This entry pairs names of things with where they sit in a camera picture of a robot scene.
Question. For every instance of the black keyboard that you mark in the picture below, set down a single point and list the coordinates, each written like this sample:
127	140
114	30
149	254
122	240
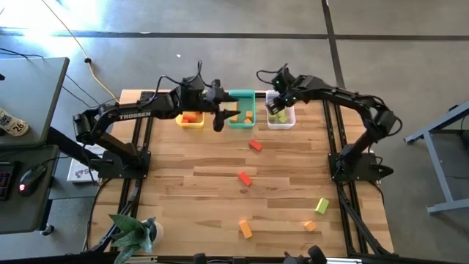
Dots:
5	181

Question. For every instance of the red rectangular wooden block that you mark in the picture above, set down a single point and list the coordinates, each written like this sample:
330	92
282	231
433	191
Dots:
255	145
245	179

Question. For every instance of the small orange wooden block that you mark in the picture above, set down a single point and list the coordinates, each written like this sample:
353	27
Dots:
248	121

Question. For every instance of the black computer mouse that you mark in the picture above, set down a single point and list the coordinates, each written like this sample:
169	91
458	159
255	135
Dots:
31	179

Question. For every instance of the grey metal cart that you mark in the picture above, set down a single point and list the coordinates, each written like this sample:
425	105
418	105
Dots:
440	168

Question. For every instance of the teal translucent plastic bin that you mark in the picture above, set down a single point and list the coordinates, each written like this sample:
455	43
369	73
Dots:
245	97

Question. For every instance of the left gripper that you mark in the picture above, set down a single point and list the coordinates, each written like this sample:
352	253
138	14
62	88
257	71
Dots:
194	95

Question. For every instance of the white printed cardboard box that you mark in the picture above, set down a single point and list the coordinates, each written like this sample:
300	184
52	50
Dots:
78	172

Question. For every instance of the grey desk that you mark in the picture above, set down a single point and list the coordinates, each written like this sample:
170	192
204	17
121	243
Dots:
33	95

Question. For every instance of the black aluminium table frame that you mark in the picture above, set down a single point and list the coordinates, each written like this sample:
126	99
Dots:
329	139

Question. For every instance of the green leafy plant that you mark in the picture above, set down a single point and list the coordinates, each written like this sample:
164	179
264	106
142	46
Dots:
132	234

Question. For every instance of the long orange wooden block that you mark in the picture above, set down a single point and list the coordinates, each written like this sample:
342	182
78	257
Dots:
233	106
245	229

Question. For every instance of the white plant pot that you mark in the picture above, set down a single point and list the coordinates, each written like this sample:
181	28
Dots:
159	231

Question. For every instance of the long green wooden block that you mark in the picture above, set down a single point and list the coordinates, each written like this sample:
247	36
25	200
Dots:
322	205

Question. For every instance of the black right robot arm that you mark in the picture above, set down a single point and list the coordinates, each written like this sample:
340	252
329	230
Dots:
340	96

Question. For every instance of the black rounded object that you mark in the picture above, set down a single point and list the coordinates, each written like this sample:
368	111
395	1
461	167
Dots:
316	254
199	258

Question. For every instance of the clear plastic bin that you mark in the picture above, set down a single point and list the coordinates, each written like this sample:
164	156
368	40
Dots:
289	125

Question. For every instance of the yellow translucent plastic bin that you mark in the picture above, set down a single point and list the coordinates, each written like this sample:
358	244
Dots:
190	126

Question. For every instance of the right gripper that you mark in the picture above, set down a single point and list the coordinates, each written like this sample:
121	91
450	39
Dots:
290	97

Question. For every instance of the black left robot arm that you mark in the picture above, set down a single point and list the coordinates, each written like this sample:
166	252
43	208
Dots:
133	111

